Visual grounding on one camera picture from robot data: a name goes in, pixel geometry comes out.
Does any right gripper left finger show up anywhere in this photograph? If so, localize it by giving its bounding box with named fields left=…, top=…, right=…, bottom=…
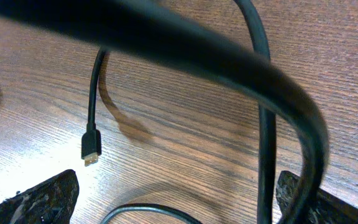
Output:
left=0, top=169, right=80, bottom=224

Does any thin black usb cable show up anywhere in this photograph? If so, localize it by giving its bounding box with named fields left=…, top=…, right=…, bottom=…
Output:
left=81, top=0, right=278, bottom=224

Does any thick black usb cable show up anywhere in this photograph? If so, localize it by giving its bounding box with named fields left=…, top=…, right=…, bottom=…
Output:
left=0, top=0, right=329, bottom=224

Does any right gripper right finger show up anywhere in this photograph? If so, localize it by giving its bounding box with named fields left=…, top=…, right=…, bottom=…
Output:
left=275, top=170, right=358, bottom=224

